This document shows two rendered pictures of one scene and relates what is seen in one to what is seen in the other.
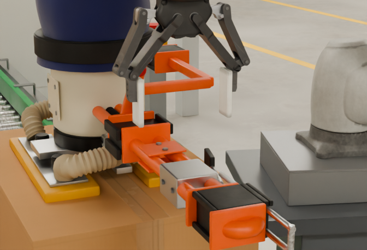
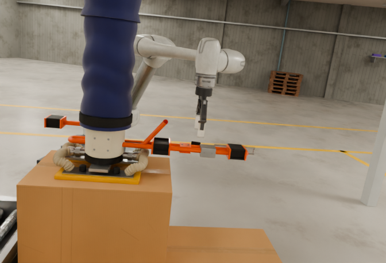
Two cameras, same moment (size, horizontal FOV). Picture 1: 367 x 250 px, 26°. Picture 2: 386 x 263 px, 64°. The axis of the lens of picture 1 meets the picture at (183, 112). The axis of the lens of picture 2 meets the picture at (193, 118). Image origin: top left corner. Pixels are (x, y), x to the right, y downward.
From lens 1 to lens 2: 1.54 m
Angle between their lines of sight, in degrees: 72
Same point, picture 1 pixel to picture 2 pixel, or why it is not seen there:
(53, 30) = (116, 114)
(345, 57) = not seen: hidden behind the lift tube
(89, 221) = (163, 181)
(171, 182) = (211, 151)
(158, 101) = not seen: outside the picture
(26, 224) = (156, 190)
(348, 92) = not seen: hidden behind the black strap
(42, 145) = (99, 167)
